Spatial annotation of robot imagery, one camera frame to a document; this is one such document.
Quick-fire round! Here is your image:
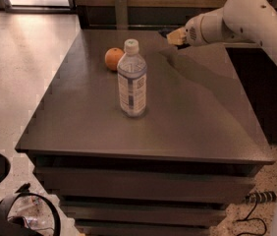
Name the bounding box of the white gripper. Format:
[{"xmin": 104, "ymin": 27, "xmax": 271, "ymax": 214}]
[{"xmin": 166, "ymin": 14, "xmax": 207, "ymax": 46}]

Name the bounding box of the dark blue snack bar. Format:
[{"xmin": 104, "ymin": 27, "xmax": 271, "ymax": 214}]
[{"xmin": 158, "ymin": 29, "xmax": 173, "ymax": 38}]

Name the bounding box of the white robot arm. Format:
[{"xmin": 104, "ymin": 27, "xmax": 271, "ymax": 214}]
[{"xmin": 166, "ymin": 0, "xmax": 277, "ymax": 236}]

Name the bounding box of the clear plastic water bottle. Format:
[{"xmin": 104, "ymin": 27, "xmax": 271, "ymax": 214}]
[{"xmin": 117, "ymin": 39, "xmax": 147, "ymax": 117}]

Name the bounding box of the orange fruit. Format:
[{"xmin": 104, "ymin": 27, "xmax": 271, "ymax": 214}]
[{"xmin": 104, "ymin": 48, "xmax": 124, "ymax": 71}]

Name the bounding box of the dark grey drawer cabinet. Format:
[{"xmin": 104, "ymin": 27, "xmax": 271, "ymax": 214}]
[{"xmin": 16, "ymin": 29, "xmax": 272, "ymax": 236}]

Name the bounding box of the white power strip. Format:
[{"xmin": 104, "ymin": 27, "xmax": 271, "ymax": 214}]
[{"xmin": 244, "ymin": 191, "xmax": 277, "ymax": 204}]

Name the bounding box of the left metal shelf bracket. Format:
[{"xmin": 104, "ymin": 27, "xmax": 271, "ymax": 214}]
[{"xmin": 114, "ymin": 0, "xmax": 129, "ymax": 30}]

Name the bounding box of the black power cable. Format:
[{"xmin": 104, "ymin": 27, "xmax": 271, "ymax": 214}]
[{"xmin": 235, "ymin": 199, "xmax": 268, "ymax": 236}]

